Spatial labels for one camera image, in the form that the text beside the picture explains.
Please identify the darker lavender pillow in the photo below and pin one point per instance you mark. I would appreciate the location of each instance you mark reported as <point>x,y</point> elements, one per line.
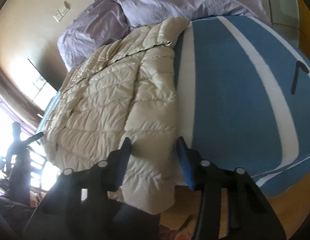
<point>101,23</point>

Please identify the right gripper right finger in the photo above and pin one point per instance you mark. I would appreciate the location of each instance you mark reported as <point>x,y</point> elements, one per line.
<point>190,161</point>

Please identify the wooden wardrobe with glass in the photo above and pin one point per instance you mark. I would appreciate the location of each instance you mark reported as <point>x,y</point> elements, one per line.
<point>291,18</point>

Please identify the black exercise machine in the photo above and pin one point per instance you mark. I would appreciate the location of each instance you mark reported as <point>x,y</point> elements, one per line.
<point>19,163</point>

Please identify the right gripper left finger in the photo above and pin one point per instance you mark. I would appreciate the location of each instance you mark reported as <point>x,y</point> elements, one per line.
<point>117,166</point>

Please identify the blue white striped bedsheet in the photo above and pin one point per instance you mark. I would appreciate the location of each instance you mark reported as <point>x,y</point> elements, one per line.
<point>243,99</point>

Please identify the white wall switch plate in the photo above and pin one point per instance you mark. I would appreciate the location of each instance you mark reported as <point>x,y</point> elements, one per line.
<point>61,12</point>

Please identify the beige puffer down jacket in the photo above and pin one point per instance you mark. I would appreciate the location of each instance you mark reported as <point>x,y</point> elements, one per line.
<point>123,90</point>

